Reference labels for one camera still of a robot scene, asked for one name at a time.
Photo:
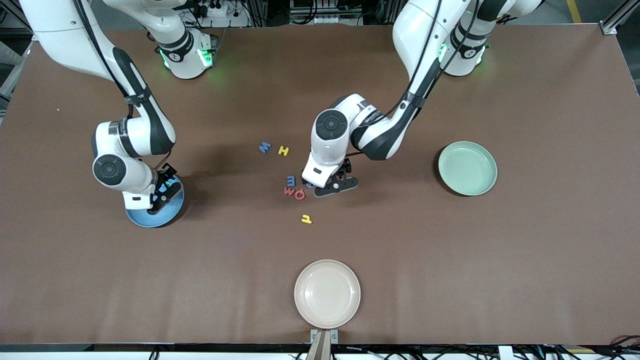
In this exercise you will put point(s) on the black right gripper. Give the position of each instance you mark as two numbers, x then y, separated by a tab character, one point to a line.
164	178

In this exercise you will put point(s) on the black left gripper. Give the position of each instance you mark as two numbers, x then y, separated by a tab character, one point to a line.
344	168

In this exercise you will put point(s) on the teal foam letter R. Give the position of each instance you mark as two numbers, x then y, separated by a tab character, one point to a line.
171	183

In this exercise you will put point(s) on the blue foam letter m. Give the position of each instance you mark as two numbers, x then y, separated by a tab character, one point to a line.
291	181

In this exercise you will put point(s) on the red foam letter w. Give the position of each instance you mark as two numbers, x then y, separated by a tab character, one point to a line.
289	191

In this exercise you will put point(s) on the blue foam letter W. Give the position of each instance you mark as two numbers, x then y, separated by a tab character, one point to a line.
265	147

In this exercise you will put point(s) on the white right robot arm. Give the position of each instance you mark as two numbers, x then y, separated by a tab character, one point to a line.
130	135

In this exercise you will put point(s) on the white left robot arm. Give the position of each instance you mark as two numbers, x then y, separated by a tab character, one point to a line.
375	135

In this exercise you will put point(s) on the blue plate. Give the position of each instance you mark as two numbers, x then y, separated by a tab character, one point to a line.
172	212

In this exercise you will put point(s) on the green plate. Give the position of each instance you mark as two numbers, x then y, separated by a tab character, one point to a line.
467	168

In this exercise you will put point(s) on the beige plate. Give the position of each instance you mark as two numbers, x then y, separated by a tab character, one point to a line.
327	294

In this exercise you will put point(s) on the red foam letter Q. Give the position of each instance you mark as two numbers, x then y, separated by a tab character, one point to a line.
296	196

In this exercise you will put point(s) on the yellow foam letter h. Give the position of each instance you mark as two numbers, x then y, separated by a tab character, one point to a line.
306	219
283	151

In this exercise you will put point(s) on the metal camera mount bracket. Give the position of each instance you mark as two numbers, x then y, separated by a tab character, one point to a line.
324	336

